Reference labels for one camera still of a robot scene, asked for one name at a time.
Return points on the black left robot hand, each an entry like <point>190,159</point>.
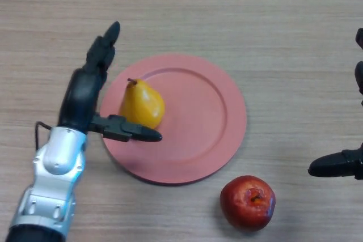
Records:
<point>80,97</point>

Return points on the yellow pear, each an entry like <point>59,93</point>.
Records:
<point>143,106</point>

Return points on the pink round plate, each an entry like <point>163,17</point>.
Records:
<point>195,123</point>

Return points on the red apple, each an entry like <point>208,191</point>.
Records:
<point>244,208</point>

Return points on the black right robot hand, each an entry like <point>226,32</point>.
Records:
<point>337,165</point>

